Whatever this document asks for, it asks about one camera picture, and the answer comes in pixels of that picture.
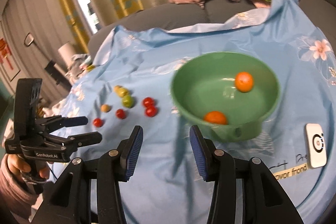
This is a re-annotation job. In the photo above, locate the orange at bowl front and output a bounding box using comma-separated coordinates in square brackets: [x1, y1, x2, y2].
[203, 111, 228, 125]

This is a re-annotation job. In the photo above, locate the green plum fruit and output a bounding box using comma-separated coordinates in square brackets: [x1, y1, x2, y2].
[121, 94, 134, 109]

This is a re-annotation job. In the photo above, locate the black stick vacuum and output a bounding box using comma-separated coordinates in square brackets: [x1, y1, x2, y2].
[24, 32, 72, 92]

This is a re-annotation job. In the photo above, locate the orange at bowl back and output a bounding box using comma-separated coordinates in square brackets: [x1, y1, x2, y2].
[235, 72, 254, 93]

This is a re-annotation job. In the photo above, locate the red cherry tomato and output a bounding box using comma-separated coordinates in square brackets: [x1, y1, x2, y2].
[115, 109, 126, 119]
[92, 118, 104, 127]
[145, 105, 158, 117]
[142, 97, 155, 108]

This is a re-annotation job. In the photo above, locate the white portable device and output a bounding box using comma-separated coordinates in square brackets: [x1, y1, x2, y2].
[305, 123, 327, 169]

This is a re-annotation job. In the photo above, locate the grey sofa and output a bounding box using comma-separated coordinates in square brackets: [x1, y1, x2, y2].
[88, 0, 335, 58]

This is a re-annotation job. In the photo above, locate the yellow-green plum fruit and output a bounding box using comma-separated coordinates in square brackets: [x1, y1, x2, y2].
[116, 87, 129, 98]

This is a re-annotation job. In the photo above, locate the person's left hand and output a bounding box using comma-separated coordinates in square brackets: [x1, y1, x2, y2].
[7, 154, 50, 181]

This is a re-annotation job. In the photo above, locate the red wall decoration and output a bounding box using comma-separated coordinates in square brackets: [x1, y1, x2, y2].
[0, 38, 14, 70]

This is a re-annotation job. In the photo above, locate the small tan longan fruit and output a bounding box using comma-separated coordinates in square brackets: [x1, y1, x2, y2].
[100, 104, 111, 113]
[113, 85, 121, 92]

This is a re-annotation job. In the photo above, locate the person's left forearm sleeve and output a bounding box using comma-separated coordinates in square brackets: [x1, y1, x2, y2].
[1, 155, 39, 223]

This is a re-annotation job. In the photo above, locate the orange at bowl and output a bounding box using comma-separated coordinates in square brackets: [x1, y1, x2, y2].
[235, 72, 254, 93]
[203, 111, 228, 125]

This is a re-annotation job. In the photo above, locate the light blue floral cloth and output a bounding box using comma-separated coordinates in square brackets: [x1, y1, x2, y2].
[61, 0, 335, 223]

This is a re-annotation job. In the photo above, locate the green plastic bowl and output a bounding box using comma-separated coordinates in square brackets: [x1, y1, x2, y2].
[171, 52, 281, 143]

